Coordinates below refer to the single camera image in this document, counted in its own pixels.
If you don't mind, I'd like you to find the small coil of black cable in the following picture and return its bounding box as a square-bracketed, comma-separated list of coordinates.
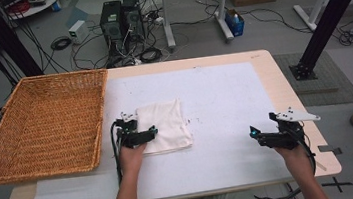
[49, 35, 73, 52]

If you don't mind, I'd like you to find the person's left hand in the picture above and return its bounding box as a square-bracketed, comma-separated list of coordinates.
[116, 142, 152, 178]

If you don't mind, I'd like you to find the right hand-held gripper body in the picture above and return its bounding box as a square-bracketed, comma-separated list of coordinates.
[253, 103, 325, 154]

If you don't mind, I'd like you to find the large black computer tower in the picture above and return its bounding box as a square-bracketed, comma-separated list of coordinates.
[97, 0, 128, 55]

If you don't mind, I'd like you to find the grey floor mat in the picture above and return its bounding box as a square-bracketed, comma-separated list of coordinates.
[273, 46, 353, 112]

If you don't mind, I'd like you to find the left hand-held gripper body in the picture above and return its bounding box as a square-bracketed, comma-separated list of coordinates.
[112, 108, 158, 152]

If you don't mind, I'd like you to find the person's right hand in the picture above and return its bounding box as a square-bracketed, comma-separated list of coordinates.
[274, 144, 311, 174]

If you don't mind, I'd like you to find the thin wooden stick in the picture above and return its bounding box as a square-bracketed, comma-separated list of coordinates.
[315, 159, 328, 173]

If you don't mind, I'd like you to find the small black computer tower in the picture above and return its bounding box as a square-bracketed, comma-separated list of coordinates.
[121, 0, 147, 43]

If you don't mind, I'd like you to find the round white table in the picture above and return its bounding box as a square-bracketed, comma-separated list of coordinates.
[0, 0, 64, 23]

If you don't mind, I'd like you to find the blue bin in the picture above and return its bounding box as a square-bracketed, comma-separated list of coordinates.
[224, 7, 247, 38]

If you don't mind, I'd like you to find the plain black pillar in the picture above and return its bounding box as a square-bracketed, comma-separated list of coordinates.
[0, 0, 45, 81]

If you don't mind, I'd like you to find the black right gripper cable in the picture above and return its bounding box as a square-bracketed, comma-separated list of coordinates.
[246, 120, 322, 199]

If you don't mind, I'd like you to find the white printed t-shirt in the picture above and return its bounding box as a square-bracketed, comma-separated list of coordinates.
[134, 97, 195, 157]

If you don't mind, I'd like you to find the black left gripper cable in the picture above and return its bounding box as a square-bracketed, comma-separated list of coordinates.
[109, 120, 127, 185]

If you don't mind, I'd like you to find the white power supply box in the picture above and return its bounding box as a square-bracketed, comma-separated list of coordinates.
[67, 18, 92, 46]

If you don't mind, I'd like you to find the grey tape piece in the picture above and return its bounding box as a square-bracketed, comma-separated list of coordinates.
[317, 142, 344, 158]

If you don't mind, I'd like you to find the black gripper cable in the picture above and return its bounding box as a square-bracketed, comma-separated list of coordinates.
[246, 120, 322, 199]
[109, 120, 127, 185]

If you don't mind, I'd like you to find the thick coil of black cable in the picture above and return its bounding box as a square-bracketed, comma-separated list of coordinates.
[137, 45, 164, 64]

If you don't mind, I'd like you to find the wicker basket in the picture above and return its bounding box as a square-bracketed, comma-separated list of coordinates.
[0, 67, 120, 186]

